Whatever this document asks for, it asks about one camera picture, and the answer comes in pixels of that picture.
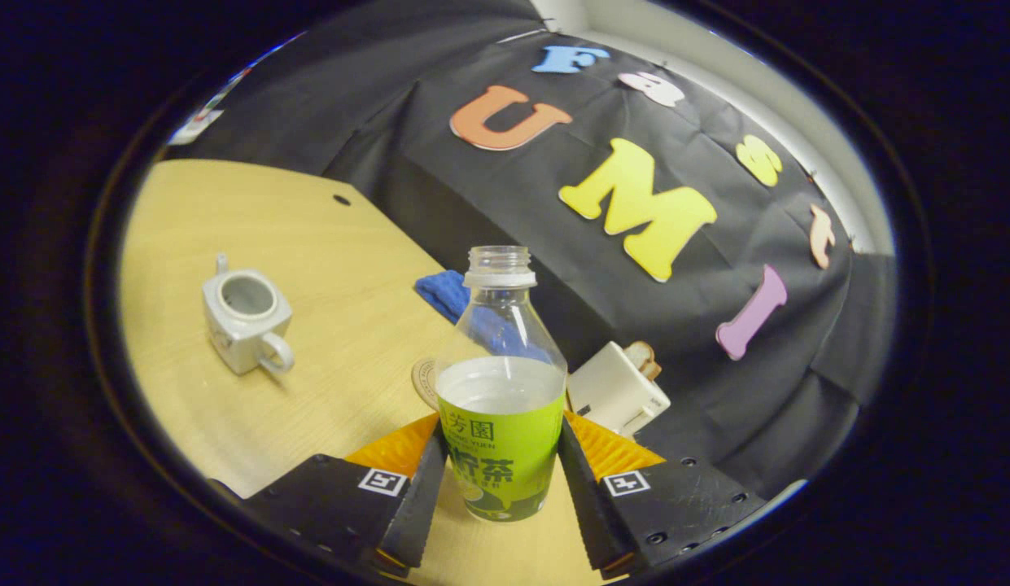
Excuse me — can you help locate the round beige coaster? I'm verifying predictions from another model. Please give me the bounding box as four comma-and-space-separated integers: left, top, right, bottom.
411, 358, 442, 410

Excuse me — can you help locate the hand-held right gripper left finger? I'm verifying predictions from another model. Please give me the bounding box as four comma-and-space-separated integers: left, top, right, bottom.
243, 412, 450, 579

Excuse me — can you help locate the brown toast slice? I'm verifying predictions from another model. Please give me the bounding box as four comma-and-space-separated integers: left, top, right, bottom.
625, 342, 662, 382

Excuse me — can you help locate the black backdrop cloth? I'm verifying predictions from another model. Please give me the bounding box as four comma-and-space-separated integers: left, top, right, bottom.
171, 0, 896, 499

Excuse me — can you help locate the green label water bottle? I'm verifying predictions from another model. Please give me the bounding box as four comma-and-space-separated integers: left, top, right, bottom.
434, 246, 569, 523

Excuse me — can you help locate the blue towel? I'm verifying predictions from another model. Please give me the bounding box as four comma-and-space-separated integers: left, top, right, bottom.
414, 270, 554, 365

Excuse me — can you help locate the white ceramic teacup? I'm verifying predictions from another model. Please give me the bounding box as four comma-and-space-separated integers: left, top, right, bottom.
202, 254, 295, 377

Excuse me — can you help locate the white toaster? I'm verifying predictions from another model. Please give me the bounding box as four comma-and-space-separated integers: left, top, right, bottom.
566, 342, 671, 439

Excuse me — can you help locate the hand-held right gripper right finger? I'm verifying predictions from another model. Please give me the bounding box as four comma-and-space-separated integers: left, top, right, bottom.
557, 409, 766, 580

